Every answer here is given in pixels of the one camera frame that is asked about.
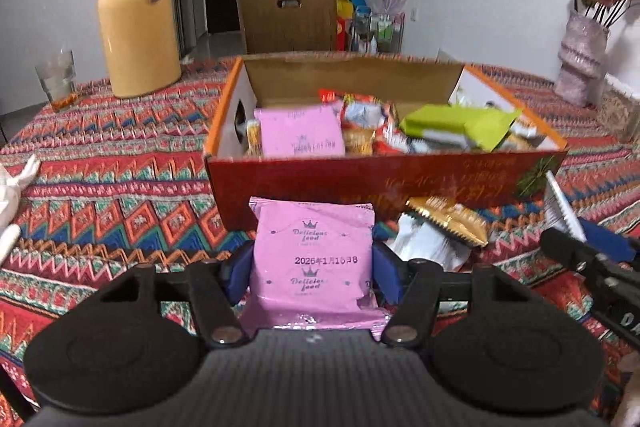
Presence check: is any yellow thermos jug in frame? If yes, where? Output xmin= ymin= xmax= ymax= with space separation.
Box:
xmin=97 ymin=0 xmax=182 ymax=98

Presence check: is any pink ceramic vase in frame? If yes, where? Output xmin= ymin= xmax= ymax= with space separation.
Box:
xmin=554 ymin=9 xmax=611 ymax=108

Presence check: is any white cotton glove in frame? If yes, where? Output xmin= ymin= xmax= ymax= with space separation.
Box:
xmin=0 ymin=154 xmax=42 ymax=258

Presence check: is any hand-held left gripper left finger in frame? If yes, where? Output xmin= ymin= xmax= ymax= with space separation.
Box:
xmin=95 ymin=242 xmax=253 ymax=349

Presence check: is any person's right forearm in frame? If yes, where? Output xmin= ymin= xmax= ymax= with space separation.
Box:
xmin=612 ymin=352 xmax=640 ymax=427

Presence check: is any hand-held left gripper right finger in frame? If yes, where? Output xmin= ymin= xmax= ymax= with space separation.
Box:
xmin=372 ymin=243 xmax=531 ymax=348

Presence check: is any gold snack packet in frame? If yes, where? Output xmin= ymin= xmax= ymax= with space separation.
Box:
xmin=405 ymin=196 xmax=490 ymax=248

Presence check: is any glass jar of seeds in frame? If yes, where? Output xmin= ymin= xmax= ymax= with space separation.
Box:
xmin=595 ymin=74 xmax=640 ymax=142

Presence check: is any red cardboard box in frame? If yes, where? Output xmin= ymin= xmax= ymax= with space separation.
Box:
xmin=204 ymin=54 xmax=570 ymax=233

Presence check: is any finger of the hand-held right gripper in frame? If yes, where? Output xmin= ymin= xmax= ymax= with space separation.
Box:
xmin=580 ymin=219 xmax=640 ymax=263
xmin=541 ymin=227 xmax=621 ymax=288

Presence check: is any pink snack packet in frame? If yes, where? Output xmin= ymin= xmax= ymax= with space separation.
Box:
xmin=240 ymin=197 xmax=393 ymax=333
xmin=254 ymin=103 xmax=347 ymax=159

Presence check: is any wire trolley with bottles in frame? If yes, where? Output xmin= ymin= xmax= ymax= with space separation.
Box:
xmin=350 ymin=7 xmax=406 ymax=55

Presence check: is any brown chair back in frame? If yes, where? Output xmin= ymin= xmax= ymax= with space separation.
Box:
xmin=234 ymin=0 xmax=338 ymax=55

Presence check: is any white serrated snack packet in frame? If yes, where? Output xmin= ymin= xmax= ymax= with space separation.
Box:
xmin=544 ymin=171 xmax=587 ymax=242

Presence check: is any pile of assorted snack packets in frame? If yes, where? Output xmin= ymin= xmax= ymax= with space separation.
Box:
xmin=245 ymin=88 xmax=551 ymax=158

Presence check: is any glass cup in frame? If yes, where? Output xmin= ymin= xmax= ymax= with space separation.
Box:
xmin=35 ymin=49 xmax=77 ymax=110

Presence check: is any large green snack packet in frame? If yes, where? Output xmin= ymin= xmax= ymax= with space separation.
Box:
xmin=400 ymin=103 xmax=524 ymax=152

